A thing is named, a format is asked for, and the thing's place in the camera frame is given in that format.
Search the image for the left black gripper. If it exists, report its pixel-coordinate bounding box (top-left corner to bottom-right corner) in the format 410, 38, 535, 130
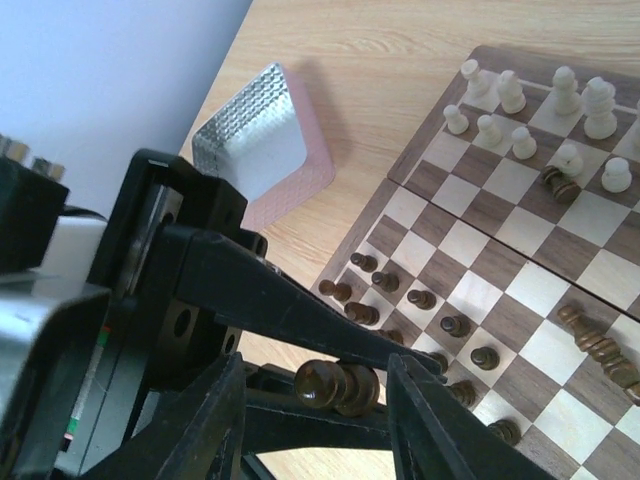
89, 149, 446, 395

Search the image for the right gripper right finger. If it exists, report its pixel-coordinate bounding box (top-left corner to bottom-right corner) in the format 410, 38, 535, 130
387, 354, 550, 479

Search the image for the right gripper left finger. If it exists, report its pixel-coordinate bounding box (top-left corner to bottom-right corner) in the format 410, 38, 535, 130
82, 353, 246, 479

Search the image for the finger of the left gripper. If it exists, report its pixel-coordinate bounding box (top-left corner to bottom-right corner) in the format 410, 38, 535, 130
242, 362, 392, 479

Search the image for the dark knight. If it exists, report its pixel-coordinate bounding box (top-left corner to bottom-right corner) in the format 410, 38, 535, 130
446, 380, 477, 408

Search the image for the dark bishop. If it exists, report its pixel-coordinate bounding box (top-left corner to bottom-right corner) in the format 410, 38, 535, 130
557, 305, 639, 406
470, 346, 500, 371

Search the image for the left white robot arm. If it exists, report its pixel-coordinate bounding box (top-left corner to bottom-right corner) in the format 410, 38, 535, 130
1, 150, 450, 479

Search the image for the wooden chess board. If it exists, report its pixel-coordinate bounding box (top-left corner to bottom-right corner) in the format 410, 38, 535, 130
315, 46, 639, 479

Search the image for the silver tin lid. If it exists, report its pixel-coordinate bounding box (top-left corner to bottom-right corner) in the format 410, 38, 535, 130
191, 62, 335, 231

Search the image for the white pawn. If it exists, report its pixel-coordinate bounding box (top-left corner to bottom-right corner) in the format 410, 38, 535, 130
511, 126, 537, 160
601, 157, 632, 193
554, 144, 584, 178
476, 115, 503, 148
443, 104, 469, 135

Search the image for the white king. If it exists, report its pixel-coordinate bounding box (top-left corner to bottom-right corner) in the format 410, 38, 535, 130
582, 77, 617, 140

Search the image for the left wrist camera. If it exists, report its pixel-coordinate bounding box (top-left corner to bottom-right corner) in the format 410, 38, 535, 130
1, 136, 107, 282

